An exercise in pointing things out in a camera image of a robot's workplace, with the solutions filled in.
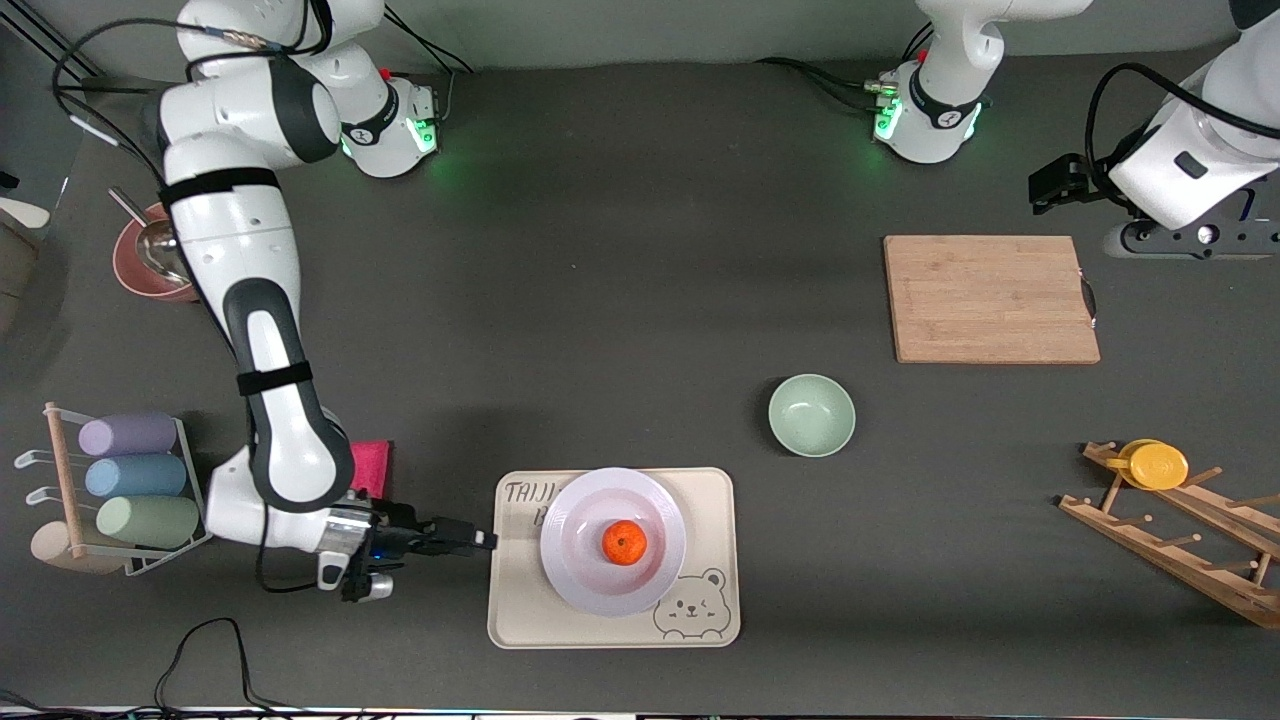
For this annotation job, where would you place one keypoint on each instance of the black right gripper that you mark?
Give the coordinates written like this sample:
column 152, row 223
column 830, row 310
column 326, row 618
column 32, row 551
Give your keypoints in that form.
column 400, row 535

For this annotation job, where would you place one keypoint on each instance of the blue cup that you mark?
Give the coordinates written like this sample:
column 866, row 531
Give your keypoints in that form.
column 135, row 477

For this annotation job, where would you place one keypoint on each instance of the pink folded cloth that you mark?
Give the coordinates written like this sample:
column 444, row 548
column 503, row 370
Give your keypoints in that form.
column 372, row 468

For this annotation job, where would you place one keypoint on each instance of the wooden peg rack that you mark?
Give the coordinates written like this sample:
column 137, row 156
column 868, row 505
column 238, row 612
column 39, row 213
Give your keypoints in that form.
column 1160, row 560

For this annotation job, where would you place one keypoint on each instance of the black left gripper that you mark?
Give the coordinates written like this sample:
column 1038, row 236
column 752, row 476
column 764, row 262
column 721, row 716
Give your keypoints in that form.
column 1066, row 181

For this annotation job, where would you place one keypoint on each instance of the yellow cup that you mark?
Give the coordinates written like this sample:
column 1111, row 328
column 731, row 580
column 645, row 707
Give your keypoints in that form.
column 1158, row 466

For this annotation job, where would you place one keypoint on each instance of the cream bear print tray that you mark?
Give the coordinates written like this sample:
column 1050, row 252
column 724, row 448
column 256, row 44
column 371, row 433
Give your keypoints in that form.
column 515, row 600

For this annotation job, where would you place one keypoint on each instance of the wooden cutting board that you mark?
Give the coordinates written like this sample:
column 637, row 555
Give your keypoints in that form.
column 960, row 300

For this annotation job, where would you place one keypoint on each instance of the purple cup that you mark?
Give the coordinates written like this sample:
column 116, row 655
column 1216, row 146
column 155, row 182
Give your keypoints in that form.
column 128, row 435

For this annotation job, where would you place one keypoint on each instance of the metal scoop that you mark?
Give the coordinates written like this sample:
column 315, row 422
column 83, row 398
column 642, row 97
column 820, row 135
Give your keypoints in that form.
column 160, row 245

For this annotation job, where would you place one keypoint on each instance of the pink bowl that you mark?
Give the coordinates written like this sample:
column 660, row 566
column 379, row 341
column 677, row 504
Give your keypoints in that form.
column 135, row 275

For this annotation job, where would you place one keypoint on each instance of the beige cup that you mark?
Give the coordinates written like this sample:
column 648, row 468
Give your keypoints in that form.
column 50, row 547

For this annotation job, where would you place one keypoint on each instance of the orange mandarin fruit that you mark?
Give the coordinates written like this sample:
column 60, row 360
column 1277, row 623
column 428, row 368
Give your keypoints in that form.
column 625, row 543

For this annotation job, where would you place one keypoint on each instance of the green cup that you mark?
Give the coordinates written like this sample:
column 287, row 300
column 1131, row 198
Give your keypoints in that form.
column 148, row 522

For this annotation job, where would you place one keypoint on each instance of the black frame bar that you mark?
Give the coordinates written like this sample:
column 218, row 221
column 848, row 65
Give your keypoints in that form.
column 60, row 48

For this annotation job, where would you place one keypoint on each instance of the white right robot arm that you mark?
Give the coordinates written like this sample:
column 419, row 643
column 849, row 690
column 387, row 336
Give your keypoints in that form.
column 240, row 260

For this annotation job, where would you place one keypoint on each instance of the pale green bowl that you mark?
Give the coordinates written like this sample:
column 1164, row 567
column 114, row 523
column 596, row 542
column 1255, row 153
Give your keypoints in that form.
column 812, row 416

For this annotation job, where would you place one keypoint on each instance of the white round plate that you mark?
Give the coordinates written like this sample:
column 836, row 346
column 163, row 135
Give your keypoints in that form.
column 590, row 585

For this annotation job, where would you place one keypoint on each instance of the off-white flat object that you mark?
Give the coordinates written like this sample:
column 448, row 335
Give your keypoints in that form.
column 20, row 213

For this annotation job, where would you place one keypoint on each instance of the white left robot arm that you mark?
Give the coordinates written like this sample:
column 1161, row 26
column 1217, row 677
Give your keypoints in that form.
column 1180, row 170

